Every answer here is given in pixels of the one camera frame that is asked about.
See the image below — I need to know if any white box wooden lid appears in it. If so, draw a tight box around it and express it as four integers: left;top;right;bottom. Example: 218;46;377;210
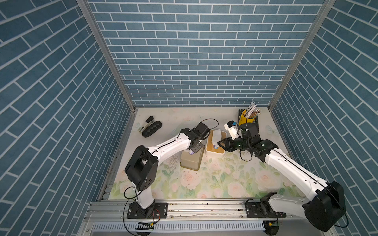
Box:
205;130;225;156

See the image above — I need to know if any black glasses case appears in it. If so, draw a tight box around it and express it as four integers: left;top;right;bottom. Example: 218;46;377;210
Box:
142;121;162;138

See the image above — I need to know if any beige black stapler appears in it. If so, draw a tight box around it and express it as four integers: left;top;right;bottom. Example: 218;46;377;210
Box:
139;116;155;133

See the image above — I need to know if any white tissue box base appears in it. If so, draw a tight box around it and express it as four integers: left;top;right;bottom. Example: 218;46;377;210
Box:
205;129;226;157

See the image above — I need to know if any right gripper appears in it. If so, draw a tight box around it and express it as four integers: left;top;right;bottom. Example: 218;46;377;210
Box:
217;136;250;151

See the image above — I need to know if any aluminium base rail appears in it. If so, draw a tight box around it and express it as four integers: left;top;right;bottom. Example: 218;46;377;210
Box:
78;199;337;236

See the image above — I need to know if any black book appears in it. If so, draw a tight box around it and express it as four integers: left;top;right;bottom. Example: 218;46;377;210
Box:
238;109;259;131

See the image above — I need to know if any beige tissue box base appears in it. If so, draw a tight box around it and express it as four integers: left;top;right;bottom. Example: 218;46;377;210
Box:
180;147;204;171

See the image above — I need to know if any yellow pen cup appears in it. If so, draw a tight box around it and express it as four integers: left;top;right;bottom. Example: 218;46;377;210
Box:
238;109;256;126

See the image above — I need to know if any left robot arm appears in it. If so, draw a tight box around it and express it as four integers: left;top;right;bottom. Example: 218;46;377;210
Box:
125;122;210;219

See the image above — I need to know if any blue white tissue pack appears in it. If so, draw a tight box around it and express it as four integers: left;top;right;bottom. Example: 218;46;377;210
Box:
211;129;222;146

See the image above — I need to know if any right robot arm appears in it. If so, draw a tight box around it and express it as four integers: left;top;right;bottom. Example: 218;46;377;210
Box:
218;121;346;232

